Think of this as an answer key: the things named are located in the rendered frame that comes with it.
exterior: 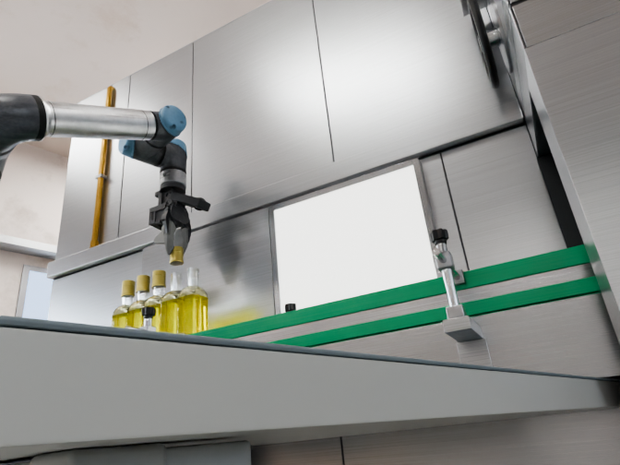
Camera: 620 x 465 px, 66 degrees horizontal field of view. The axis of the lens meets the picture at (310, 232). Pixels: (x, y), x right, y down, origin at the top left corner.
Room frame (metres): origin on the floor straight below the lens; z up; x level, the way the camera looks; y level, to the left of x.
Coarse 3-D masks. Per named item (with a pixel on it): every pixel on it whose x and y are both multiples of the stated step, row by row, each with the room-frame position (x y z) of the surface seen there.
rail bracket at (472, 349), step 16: (432, 240) 0.73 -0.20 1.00; (448, 256) 0.71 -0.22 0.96; (448, 272) 0.72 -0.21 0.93; (448, 288) 0.72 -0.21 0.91; (448, 320) 0.72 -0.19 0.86; (464, 320) 0.71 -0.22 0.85; (464, 336) 0.76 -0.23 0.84; (480, 336) 0.78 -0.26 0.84; (464, 352) 0.81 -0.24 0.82; (480, 352) 0.80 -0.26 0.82
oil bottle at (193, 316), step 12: (192, 288) 1.10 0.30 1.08; (180, 300) 1.11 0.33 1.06; (192, 300) 1.10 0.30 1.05; (204, 300) 1.13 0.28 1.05; (180, 312) 1.11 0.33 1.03; (192, 312) 1.10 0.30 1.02; (204, 312) 1.13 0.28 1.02; (180, 324) 1.11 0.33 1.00; (192, 324) 1.10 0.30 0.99; (204, 324) 1.13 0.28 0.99
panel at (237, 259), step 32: (416, 160) 1.00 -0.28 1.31; (320, 192) 1.11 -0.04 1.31; (224, 224) 1.24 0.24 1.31; (256, 224) 1.19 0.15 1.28; (160, 256) 1.34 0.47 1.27; (192, 256) 1.29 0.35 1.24; (224, 256) 1.24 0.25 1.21; (256, 256) 1.20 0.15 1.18; (224, 288) 1.24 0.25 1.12; (256, 288) 1.20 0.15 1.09; (224, 320) 1.24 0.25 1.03
